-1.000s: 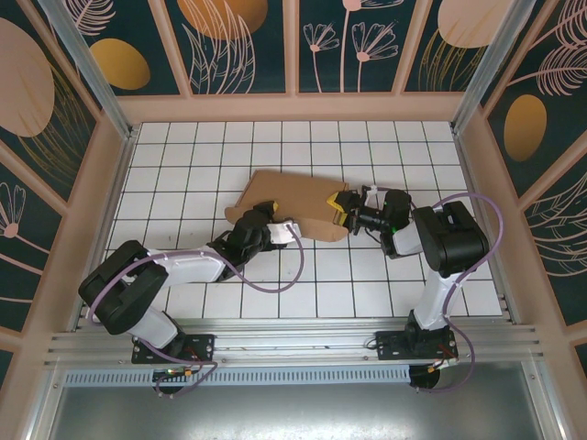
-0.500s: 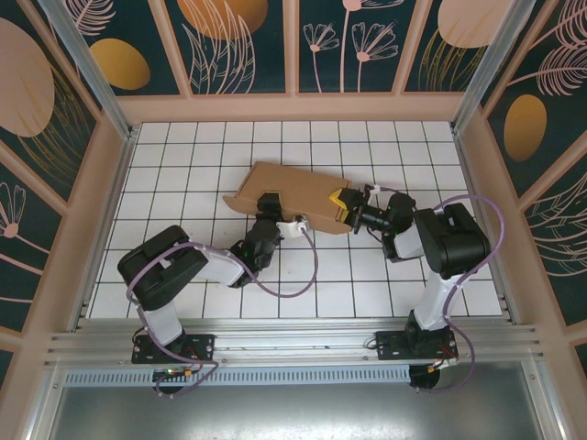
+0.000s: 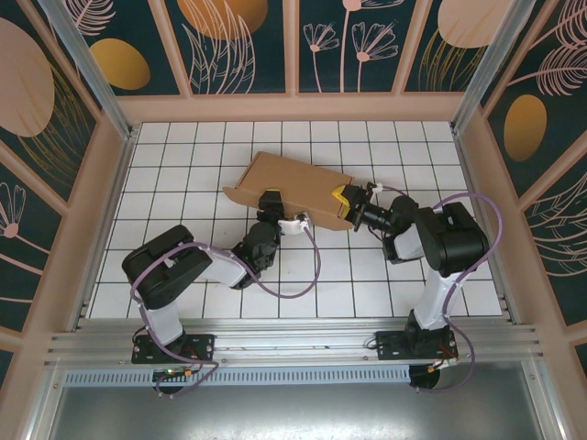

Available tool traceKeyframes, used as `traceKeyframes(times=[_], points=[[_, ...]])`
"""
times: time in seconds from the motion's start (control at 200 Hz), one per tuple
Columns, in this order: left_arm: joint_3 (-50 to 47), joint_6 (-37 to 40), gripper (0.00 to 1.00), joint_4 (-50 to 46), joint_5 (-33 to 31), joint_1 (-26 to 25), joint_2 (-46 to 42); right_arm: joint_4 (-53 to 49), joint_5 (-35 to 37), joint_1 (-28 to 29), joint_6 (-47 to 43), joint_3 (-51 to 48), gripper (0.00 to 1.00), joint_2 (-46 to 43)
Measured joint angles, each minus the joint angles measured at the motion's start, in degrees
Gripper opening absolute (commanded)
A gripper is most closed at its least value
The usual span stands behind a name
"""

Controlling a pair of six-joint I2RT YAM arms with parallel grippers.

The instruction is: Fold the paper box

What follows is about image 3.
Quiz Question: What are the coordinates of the brown cardboard box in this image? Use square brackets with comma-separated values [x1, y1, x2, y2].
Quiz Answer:
[222, 149, 357, 233]

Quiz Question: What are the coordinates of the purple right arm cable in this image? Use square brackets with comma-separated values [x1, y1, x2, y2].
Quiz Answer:
[382, 185, 505, 395]

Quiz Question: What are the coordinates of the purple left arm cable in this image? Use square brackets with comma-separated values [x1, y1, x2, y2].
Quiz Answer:
[130, 224, 322, 399]

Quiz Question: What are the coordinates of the aluminium mounting rail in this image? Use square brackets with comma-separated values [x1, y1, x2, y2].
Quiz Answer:
[43, 320, 545, 368]

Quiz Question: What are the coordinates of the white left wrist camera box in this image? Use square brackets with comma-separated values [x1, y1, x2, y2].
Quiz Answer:
[277, 210, 314, 236]

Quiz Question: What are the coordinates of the aluminium corner post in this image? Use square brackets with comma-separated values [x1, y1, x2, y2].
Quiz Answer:
[36, 0, 138, 141]
[451, 0, 524, 135]

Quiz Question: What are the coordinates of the grey metal sheet panel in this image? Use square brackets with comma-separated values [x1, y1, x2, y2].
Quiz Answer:
[45, 384, 547, 440]

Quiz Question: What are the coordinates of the grey slotted cable duct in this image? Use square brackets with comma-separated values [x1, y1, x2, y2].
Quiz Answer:
[63, 364, 412, 386]

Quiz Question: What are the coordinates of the small circuit board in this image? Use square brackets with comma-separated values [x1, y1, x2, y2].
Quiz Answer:
[157, 367, 194, 381]

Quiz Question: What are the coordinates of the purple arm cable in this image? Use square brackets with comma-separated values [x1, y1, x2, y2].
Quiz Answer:
[130, 224, 322, 399]
[382, 185, 505, 395]

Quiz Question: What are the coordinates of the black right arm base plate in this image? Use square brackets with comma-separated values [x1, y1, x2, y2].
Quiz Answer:
[374, 329, 460, 363]

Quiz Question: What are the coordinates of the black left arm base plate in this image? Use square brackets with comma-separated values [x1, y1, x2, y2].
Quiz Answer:
[131, 333, 216, 364]

